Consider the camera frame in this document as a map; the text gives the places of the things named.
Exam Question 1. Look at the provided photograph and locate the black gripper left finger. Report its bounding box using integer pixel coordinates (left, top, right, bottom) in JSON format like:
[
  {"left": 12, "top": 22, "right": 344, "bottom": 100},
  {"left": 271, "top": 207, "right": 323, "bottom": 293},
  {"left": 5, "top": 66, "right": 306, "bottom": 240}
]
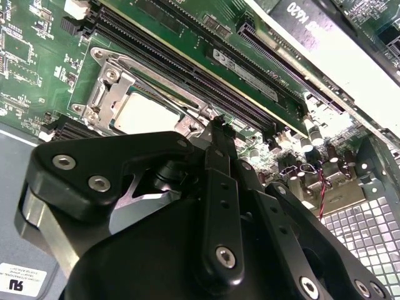
[{"left": 14, "top": 114, "right": 246, "bottom": 286}]

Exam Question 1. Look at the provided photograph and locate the silver CPU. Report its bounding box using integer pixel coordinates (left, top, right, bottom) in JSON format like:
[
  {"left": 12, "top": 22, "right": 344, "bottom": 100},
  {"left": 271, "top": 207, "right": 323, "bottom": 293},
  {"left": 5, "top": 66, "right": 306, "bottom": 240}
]
[{"left": 114, "top": 92, "right": 188, "bottom": 137}]

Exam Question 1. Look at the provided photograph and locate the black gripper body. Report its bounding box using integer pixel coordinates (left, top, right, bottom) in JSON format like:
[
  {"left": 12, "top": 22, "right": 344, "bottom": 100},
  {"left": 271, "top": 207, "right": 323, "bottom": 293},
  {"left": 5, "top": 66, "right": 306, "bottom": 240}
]
[{"left": 64, "top": 196, "right": 294, "bottom": 300}]

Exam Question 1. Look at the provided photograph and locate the metal socket cover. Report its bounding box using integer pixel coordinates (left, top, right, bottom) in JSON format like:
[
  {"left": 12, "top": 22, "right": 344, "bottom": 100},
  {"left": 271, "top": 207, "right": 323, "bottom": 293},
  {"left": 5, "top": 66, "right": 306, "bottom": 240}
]
[{"left": 86, "top": 70, "right": 207, "bottom": 138}]

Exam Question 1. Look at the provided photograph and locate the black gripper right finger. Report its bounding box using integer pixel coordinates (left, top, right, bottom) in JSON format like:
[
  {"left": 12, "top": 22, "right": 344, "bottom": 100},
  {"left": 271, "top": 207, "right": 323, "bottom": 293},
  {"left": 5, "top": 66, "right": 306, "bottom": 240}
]
[{"left": 224, "top": 124, "right": 391, "bottom": 300}]

